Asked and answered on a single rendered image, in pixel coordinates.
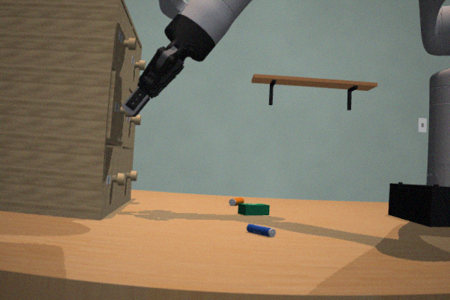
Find orange battery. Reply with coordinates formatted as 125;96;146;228
229;197;244;206

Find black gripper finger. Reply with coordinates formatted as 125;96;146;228
122;46;184;116
133;65;184;117

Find wooden chest of drawers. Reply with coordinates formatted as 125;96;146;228
0;0;134;221

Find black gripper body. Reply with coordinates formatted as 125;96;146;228
163;14;215;77

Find green battery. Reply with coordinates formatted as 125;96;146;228
238;203;270;216

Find blue battery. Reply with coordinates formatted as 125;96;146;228
247;224;276;237

